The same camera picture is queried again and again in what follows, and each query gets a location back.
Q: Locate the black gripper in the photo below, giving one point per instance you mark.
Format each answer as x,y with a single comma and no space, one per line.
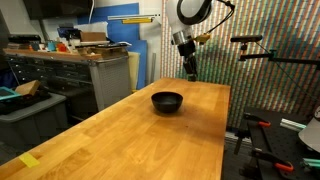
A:
187,56

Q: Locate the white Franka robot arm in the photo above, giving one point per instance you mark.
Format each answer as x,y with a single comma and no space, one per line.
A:
186,16

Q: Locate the black bowl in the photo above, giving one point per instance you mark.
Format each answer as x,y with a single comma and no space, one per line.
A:
166,101

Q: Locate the light wooden block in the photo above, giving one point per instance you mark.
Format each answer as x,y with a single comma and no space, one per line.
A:
28,87

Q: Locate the cream foam panel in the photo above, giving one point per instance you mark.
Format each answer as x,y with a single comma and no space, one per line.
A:
134,70

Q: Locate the blue foam board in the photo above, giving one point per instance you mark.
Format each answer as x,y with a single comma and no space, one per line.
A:
130,33

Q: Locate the orange black bar clamp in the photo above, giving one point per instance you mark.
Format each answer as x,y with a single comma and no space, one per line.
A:
273,160
256,119

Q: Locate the yellow spirit level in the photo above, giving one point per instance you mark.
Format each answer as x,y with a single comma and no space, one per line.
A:
136,20

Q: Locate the brown cardboard box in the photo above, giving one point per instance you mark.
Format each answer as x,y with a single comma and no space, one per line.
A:
93,36

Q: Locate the grey drawer cabinet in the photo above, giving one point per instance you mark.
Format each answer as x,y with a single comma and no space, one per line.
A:
83,76

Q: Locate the aluminium extrusion bar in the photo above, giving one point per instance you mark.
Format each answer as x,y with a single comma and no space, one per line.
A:
292,124
311,162

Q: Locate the black perforated breadboard plate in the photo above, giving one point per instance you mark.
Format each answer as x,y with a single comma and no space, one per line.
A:
283,146

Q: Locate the orange small container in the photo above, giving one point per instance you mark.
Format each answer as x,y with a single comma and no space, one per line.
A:
61,47

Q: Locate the teal small container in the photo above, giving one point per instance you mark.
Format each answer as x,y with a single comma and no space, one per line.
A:
51,45

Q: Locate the grey plastic storage bin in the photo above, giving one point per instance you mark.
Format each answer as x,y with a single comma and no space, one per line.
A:
33,120

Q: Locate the black device on cabinet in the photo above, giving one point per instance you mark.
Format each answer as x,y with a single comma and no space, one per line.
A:
23,38

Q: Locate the yellow sticky note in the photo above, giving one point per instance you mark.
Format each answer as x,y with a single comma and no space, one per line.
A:
29,160

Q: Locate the teal plastic tray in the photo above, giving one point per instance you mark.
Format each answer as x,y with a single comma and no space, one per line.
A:
8,93

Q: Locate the yellow wrist camera mount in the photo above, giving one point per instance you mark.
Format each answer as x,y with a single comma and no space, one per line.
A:
202,38

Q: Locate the black stereo camera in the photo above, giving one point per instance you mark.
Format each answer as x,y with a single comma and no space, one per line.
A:
246,38

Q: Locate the aluminium extrusion rail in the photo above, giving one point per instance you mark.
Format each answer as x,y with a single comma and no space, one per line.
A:
235,136

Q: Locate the white wall rail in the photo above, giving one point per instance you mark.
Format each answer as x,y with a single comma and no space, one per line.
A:
133,16

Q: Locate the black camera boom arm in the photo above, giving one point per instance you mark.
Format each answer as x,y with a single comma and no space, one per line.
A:
283,59

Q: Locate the black wall monitor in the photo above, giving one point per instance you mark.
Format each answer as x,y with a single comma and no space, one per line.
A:
56,8

